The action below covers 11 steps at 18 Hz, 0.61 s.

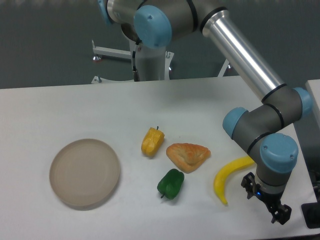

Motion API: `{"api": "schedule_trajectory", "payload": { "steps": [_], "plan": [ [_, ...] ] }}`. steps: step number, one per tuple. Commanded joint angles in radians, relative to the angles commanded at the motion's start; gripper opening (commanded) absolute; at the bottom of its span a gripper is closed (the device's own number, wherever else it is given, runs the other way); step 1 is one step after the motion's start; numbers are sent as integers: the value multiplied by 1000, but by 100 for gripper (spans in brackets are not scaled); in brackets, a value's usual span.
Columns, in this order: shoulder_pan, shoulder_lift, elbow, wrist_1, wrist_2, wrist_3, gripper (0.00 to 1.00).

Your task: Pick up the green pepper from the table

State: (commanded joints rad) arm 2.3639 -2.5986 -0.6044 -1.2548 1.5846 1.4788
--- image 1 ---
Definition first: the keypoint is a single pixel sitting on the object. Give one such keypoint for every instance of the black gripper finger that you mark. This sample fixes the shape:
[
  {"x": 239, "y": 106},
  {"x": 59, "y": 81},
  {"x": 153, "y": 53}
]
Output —
[
  {"x": 249, "y": 184},
  {"x": 281, "y": 213}
]

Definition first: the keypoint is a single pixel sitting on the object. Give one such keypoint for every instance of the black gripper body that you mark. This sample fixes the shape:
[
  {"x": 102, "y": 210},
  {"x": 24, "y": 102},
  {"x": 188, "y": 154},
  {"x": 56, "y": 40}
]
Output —
[{"x": 270, "y": 195}]

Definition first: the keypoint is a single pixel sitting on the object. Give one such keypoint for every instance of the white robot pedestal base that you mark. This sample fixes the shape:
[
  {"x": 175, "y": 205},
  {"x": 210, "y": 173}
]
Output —
[{"x": 146, "y": 64}]

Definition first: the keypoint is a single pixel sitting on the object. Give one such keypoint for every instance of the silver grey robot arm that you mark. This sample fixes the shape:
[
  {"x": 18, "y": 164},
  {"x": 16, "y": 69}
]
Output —
[{"x": 152, "y": 25}]

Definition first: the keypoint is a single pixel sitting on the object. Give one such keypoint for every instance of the yellow bell pepper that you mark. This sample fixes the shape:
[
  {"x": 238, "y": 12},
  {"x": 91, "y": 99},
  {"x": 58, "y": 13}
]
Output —
[{"x": 152, "y": 141}]

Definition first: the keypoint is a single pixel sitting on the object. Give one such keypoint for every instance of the triangular pastry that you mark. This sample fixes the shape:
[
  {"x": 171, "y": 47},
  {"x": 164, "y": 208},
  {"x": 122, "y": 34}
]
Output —
[{"x": 187, "y": 157}]

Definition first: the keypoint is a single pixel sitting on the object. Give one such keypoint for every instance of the black device at right edge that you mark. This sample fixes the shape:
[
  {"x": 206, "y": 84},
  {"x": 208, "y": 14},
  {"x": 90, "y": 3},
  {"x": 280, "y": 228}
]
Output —
[{"x": 311, "y": 214}]

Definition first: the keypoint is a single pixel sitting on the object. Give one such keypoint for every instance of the white table at right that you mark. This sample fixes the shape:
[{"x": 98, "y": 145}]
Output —
[{"x": 313, "y": 86}]

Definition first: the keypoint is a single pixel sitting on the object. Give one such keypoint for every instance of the yellow banana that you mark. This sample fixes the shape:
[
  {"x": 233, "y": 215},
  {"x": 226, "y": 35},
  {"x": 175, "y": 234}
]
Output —
[{"x": 219, "y": 182}]

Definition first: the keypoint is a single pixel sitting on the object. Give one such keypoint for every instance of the beige round plate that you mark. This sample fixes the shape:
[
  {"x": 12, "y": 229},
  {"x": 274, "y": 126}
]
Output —
[{"x": 84, "y": 173}]

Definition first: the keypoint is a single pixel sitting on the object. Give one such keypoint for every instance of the green bell pepper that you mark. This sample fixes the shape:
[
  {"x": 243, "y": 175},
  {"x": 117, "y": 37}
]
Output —
[{"x": 170, "y": 185}]

